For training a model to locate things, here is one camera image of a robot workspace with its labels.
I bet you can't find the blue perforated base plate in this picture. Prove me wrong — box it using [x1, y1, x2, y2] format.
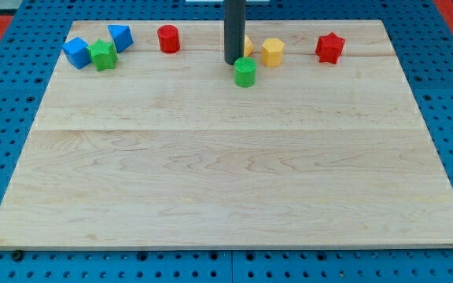
[0, 0, 453, 282]

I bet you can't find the yellow block behind rod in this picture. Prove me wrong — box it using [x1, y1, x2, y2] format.
[244, 35, 254, 57]

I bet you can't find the blue cube block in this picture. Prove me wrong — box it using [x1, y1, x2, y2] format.
[62, 37, 91, 69]

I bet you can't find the yellow hexagon block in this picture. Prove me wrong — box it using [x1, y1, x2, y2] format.
[261, 38, 285, 68]

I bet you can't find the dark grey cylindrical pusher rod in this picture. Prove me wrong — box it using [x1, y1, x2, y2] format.
[223, 0, 246, 65]

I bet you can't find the blue triangle block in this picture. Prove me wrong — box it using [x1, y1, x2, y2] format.
[108, 24, 134, 53]

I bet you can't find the red cylinder block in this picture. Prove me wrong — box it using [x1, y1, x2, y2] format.
[157, 24, 181, 53]

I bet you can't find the green star block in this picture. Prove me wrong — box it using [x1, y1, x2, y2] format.
[87, 39, 118, 71]

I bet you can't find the green cylinder block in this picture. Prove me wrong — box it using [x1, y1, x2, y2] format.
[234, 57, 257, 87]

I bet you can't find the light wooden board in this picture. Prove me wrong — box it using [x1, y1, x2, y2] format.
[0, 20, 453, 251]

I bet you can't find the red star block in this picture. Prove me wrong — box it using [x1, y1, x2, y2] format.
[315, 32, 346, 64]

